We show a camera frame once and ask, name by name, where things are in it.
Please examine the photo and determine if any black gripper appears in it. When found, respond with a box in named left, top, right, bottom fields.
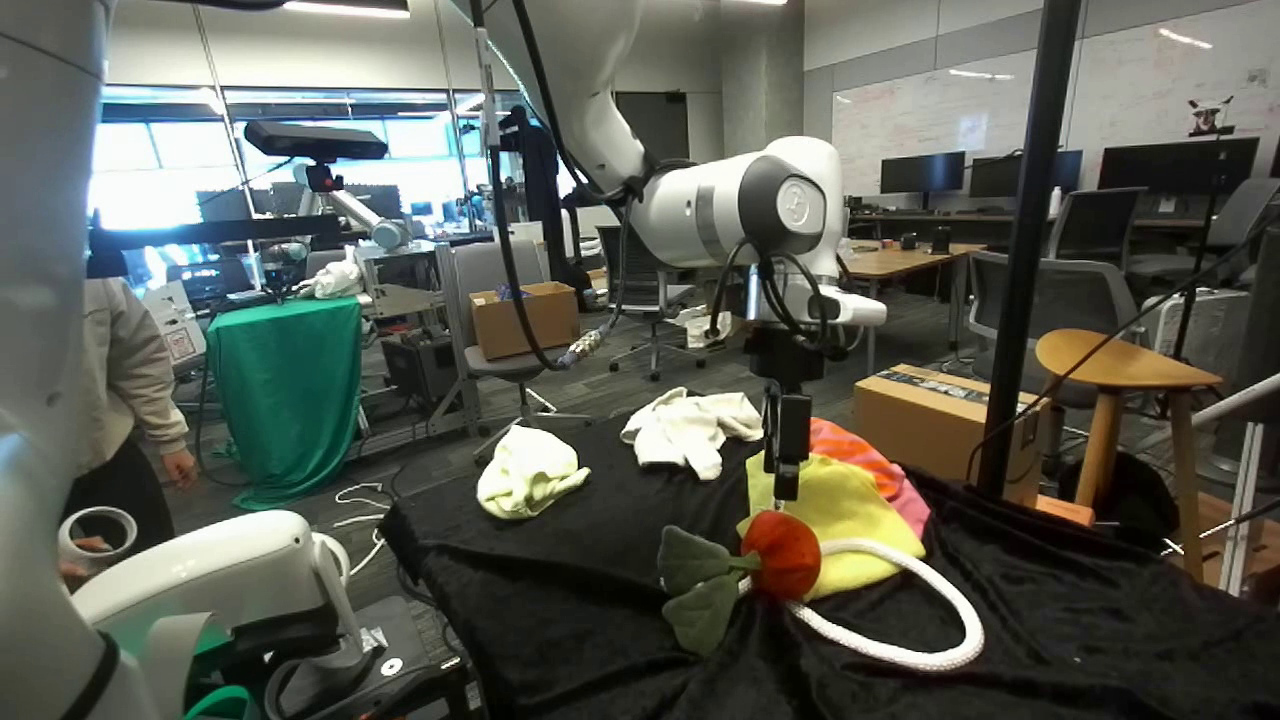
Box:
left=742, top=320, right=823, bottom=505

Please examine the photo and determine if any olive green cloth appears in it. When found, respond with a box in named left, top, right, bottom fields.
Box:
left=651, top=508, right=823, bottom=661

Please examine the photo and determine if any white rope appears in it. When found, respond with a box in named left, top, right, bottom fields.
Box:
left=783, top=535, right=993, bottom=677

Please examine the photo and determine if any white ring controller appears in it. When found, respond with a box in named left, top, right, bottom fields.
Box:
left=57, top=505, right=141, bottom=565

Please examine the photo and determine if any pink shirt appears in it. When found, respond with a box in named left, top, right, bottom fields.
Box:
left=804, top=414, right=935, bottom=539

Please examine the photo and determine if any white cloth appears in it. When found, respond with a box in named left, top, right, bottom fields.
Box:
left=617, top=384, right=774, bottom=484

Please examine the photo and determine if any large cardboard box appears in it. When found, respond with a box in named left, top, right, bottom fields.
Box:
left=851, top=360, right=1057, bottom=508

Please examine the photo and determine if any black office chair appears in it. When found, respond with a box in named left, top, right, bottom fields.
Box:
left=597, top=220, right=714, bottom=384

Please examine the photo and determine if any long wooden table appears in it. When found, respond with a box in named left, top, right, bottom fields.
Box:
left=838, top=241, right=993, bottom=377

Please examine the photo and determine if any pale yellow cloth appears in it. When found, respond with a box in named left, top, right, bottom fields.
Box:
left=472, top=418, right=594, bottom=523

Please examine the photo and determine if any cardboard box on chair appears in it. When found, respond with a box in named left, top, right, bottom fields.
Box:
left=468, top=280, right=584, bottom=365

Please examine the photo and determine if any black pole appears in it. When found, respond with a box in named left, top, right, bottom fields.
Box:
left=977, top=0, right=1083, bottom=498

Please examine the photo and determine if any grey padded chair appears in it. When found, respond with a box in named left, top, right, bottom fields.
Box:
left=972, top=252, right=1146, bottom=393

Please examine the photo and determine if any wooden stool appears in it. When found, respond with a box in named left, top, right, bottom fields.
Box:
left=1031, top=325, right=1226, bottom=582

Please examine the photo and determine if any black table cloth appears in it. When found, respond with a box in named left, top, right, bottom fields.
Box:
left=378, top=411, right=1280, bottom=720

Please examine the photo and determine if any grey office chair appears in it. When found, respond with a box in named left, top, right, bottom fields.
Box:
left=438, top=236, right=577, bottom=445

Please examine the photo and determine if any wide black computer monitor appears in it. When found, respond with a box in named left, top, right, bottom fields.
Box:
left=1098, top=137, right=1265, bottom=195

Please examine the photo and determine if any white bundle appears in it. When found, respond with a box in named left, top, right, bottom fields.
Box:
left=292, top=256, right=370, bottom=305

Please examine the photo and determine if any green drape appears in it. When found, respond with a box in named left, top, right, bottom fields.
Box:
left=204, top=293, right=370, bottom=505

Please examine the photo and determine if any small dark figurine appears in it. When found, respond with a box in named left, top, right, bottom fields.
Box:
left=1184, top=91, right=1235, bottom=141

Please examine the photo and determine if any black horizontal bar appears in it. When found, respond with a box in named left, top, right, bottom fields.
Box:
left=94, top=210, right=364, bottom=256

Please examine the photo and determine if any white paper sign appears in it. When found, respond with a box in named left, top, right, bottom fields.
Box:
left=149, top=280, right=207, bottom=360

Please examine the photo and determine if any person in beige sweater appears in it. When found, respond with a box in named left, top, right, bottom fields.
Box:
left=51, top=243, right=201, bottom=592

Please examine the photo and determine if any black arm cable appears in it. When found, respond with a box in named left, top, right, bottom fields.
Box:
left=472, top=0, right=858, bottom=377

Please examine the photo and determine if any white floor cable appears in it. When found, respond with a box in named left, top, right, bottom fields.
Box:
left=332, top=481, right=393, bottom=581

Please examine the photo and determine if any aluminium frame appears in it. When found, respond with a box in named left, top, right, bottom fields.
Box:
left=1187, top=372, right=1280, bottom=600

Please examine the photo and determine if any black camera on stand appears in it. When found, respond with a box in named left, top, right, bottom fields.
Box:
left=239, top=118, right=404, bottom=252

